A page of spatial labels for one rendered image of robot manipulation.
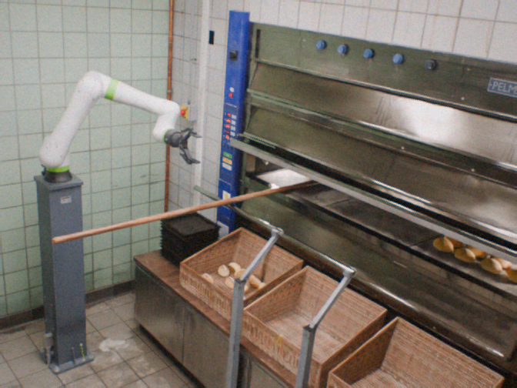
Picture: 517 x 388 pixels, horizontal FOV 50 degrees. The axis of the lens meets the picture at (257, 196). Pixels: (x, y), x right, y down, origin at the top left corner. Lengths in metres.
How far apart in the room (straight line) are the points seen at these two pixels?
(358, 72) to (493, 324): 1.29
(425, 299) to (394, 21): 1.27
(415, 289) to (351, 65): 1.12
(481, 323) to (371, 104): 1.11
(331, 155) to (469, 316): 1.02
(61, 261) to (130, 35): 1.53
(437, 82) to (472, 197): 0.51
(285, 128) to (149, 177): 1.38
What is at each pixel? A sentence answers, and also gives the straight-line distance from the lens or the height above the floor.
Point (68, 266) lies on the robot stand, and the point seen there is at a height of 0.69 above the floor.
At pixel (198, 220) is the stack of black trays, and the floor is 0.83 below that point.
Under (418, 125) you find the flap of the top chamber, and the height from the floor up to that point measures 1.78.
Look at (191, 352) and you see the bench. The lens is 3.40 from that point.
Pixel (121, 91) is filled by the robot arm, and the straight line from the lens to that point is 3.05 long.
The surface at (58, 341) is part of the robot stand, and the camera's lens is 3.62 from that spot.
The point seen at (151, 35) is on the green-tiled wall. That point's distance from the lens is 3.93.
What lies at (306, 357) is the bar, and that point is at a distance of 2.48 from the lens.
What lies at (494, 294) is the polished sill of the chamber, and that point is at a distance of 2.54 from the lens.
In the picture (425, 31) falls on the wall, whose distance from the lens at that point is 2.54.
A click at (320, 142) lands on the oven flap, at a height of 1.55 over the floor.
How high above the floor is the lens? 2.28
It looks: 21 degrees down
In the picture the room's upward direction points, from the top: 5 degrees clockwise
